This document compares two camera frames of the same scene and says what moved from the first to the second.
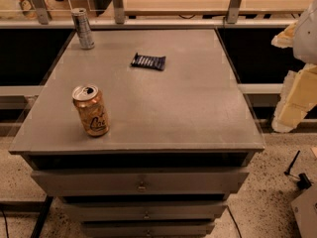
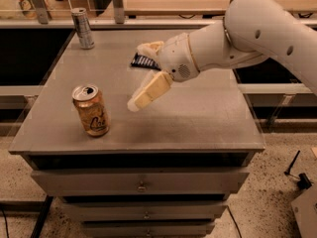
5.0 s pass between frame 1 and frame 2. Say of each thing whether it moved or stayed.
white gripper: moved
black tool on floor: stayed
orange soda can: stayed
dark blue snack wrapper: stayed
